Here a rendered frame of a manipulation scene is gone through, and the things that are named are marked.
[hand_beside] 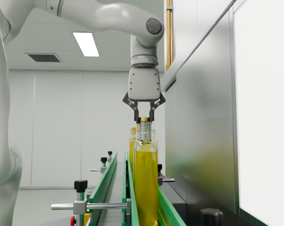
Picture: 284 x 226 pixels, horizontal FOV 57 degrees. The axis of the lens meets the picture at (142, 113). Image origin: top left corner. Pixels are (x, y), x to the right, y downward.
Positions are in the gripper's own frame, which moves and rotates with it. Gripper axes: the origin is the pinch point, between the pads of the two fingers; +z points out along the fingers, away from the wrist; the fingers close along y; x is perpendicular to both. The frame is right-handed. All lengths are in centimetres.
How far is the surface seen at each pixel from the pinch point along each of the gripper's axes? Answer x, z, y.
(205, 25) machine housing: 23.4, -19.5, -12.8
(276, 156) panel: 50, 8, -13
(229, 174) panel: 36.5, 12.3, -12.2
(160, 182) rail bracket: -7.2, 21.1, -6.0
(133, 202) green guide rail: 23.9, 19.9, 3.6
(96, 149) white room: -573, 38, 83
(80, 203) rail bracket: 24.0, 20.0, 14.6
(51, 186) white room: -569, 125, 187
